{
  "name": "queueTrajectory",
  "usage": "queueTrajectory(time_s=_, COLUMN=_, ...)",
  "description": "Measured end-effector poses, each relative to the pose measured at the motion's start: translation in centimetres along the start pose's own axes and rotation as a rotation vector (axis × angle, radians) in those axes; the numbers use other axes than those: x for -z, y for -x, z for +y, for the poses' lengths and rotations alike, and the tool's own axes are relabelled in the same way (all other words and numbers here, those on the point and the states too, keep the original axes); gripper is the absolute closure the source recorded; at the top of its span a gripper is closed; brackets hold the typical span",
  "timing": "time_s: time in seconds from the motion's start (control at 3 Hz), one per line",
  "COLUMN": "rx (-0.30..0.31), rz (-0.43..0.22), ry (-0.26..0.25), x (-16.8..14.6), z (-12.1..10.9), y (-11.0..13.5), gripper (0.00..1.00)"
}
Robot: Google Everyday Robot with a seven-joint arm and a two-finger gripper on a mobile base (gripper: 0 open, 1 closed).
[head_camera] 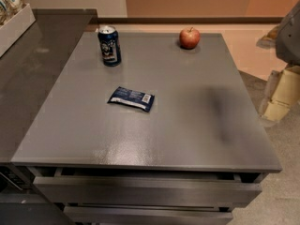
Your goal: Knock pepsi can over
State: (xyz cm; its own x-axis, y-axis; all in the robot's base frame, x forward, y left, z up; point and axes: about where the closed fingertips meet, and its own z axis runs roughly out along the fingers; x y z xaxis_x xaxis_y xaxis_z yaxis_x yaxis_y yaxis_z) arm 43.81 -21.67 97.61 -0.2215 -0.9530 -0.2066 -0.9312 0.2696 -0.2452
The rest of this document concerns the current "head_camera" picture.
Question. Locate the blue pepsi can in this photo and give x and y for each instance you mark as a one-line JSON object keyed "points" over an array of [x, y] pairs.
{"points": [[109, 45]]}

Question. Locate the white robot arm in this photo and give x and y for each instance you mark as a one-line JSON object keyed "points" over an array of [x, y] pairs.
{"points": [[287, 38]]}

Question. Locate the white snack box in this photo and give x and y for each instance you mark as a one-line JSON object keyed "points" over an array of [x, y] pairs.
{"points": [[12, 30]]}

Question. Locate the snack bags in box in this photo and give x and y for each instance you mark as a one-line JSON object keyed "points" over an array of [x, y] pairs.
{"points": [[9, 8]]}

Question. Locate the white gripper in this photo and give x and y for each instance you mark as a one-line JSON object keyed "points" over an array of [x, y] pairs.
{"points": [[289, 41]]}

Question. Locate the blue snack packet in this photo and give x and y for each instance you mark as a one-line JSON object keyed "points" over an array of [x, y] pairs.
{"points": [[131, 98]]}

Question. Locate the grey drawer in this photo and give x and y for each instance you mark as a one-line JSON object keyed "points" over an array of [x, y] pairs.
{"points": [[148, 188], [129, 216]]}

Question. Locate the grey upper drawer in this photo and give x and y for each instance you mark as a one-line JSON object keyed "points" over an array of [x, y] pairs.
{"points": [[148, 188]]}

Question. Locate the red apple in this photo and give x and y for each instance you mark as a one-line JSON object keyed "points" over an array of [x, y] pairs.
{"points": [[189, 38]]}

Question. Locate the grey lower drawer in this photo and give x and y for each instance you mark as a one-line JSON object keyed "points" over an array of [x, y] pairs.
{"points": [[129, 216]]}

